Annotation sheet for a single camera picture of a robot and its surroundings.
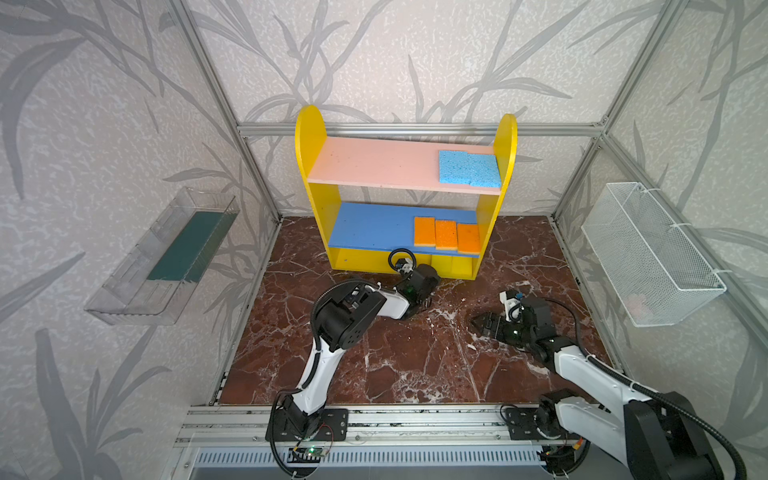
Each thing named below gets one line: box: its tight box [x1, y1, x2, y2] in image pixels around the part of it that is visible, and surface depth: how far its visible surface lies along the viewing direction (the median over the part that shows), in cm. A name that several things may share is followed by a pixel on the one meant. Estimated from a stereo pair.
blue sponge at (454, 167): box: [438, 150, 472, 185], surface depth 76 cm
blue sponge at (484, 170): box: [467, 153, 501, 188], surface depth 75 cm
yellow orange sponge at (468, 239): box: [457, 223, 481, 255], surface depth 93 cm
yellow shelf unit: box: [295, 105, 518, 280], surface depth 86 cm
